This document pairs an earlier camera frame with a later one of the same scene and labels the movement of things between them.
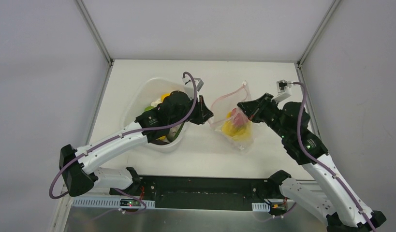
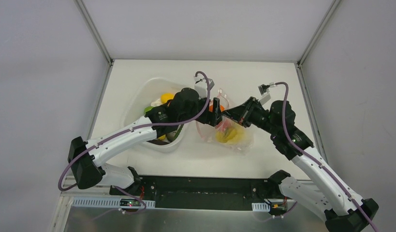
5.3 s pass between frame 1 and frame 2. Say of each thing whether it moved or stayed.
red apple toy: moved
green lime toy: stayed
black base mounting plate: stayed
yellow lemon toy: stayed
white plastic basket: stayed
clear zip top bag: moved
